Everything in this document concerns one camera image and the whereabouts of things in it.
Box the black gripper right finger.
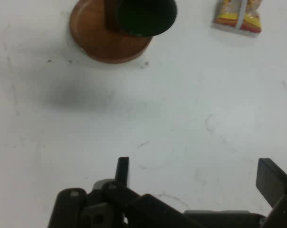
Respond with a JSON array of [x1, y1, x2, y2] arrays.
[[256, 158, 287, 228]]

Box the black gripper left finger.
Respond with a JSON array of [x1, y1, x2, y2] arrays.
[[48, 156, 201, 228]]

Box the brown wooden mug tree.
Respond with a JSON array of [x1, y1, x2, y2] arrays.
[[69, 0, 153, 64]]

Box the green enamel mug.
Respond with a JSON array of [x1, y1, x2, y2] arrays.
[[116, 0, 179, 38]]

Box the yellow red snack packet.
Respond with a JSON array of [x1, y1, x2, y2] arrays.
[[211, 0, 262, 37]]

